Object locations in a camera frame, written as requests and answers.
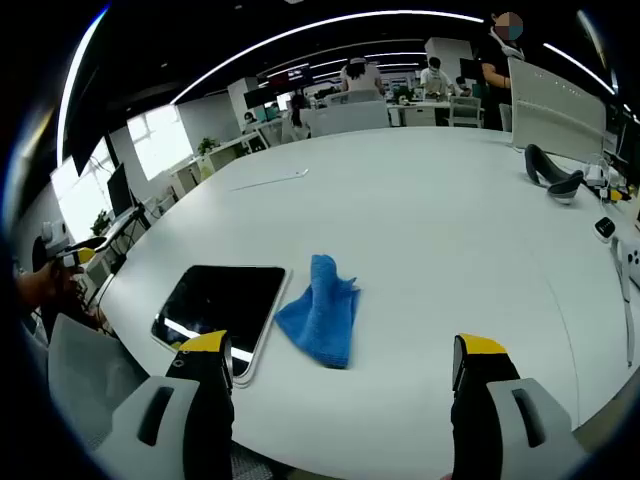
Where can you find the person's left hand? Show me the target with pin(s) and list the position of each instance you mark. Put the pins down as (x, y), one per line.
(37, 289)

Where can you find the white curved monitor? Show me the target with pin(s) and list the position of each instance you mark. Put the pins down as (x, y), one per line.
(555, 110)

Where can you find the black desk monitor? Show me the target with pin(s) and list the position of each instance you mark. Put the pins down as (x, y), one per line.
(120, 190)

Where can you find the grey black neck device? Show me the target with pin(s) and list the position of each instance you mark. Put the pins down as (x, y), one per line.
(552, 180)

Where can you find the white controller device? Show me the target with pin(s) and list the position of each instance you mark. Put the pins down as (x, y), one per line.
(631, 262)

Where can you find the curved ceiling light strip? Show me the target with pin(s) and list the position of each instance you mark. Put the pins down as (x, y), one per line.
(320, 26)

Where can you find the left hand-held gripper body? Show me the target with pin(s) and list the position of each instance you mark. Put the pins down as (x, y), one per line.
(54, 236)

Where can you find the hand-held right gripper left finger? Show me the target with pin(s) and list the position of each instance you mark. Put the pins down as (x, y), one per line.
(200, 400)

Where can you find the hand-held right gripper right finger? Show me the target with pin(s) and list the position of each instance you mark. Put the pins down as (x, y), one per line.
(480, 410)

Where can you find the blue cleaning cloth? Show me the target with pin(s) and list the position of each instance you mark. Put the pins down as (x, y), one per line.
(320, 320)

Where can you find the red wall screen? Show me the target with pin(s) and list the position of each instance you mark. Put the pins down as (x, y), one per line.
(292, 74)

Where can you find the white office desk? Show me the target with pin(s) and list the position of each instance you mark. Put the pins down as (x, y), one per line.
(220, 155)

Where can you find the grey mesh office chair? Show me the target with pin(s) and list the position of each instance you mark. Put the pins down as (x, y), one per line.
(85, 370)

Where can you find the green potted plant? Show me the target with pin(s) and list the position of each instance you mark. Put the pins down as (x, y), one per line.
(206, 146)
(100, 222)

